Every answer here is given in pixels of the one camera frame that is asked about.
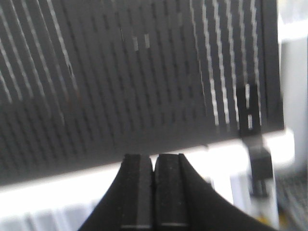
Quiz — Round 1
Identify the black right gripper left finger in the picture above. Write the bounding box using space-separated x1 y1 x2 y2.
79 154 154 231

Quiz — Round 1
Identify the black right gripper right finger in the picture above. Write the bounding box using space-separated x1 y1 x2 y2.
154 154 273 231

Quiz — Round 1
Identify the right black board clamp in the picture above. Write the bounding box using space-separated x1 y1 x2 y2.
236 84 273 198

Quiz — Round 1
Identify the black perforated pegboard panel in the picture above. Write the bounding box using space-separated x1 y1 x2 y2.
0 0 284 186

